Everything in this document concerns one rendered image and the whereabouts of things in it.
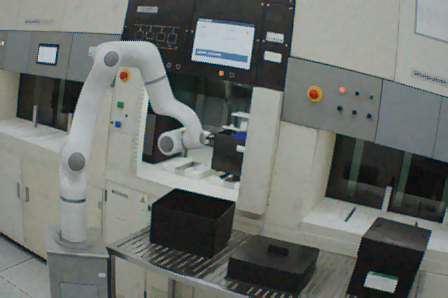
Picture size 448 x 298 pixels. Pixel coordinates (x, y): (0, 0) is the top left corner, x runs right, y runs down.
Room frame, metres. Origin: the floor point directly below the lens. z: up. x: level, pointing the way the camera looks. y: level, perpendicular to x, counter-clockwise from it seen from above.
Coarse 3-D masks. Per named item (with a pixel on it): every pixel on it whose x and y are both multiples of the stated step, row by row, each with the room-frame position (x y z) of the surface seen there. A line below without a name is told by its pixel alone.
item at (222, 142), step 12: (216, 132) 2.63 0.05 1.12; (228, 132) 2.75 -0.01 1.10; (216, 144) 2.61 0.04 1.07; (228, 144) 2.58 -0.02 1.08; (240, 144) 2.56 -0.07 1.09; (216, 156) 2.60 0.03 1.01; (228, 156) 2.58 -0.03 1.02; (240, 156) 2.56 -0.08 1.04; (216, 168) 2.60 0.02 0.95; (228, 168) 2.58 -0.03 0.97; (240, 168) 2.55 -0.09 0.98
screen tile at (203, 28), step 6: (204, 24) 2.44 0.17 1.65; (204, 30) 2.44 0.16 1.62; (210, 30) 2.43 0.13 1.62; (216, 30) 2.42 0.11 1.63; (222, 30) 2.41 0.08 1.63; (198, 36) 2.45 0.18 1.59; (216, 36) 2.42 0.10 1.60; (198, 42) 2.45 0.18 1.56; (204, 42) 2.44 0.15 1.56; (210, 42) 2.43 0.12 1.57; (216, 42) 2.41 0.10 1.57; (216, 48) 2.41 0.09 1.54
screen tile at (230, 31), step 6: (228, 30) 2.39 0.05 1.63; (234, 30) 2.38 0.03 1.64; (240, 30) 2.37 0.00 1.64; (234, 36) 2.38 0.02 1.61; (240, 36) 2.37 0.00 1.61; (246, 36) 2.36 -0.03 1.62; (228, 42) 2.39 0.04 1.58; (234, 42) 2.38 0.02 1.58; (246, 42) 2.36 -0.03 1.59; (228, 48) 2.39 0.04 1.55; (234, 48) 2.38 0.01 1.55; (240, 48) 2.37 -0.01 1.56; (246, 48) 2.36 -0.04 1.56
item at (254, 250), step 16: (256, 240) 1.96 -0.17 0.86; (272, 240) 1.97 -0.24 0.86; (240, 256) 1.78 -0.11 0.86; (256, 256) 1.79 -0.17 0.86; (272, 256) 1.81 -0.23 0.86; (288, 256) 1.82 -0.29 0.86; (304, 256) 1.83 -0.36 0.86; (240, 272) 1.74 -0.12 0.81; (256, 272) 1.72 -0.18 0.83; (272, 272) 1.70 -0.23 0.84; (288, 272) 1.68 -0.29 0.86; (304, 272) 1.70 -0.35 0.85; (272, 288) 1.70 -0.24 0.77; (288, 288) 1.68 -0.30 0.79
